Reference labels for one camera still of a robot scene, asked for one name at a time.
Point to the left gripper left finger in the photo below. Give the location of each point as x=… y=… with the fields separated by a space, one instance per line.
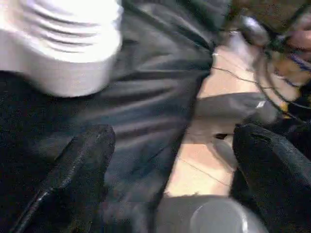
x=68 y=184

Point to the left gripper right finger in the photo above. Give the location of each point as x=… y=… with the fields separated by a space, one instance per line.
x=277 y=170

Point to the black work mat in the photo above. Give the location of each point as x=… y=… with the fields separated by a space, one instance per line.
x=146 y=111

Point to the white plastic table top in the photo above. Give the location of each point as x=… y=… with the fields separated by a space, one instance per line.
x=63 y=77

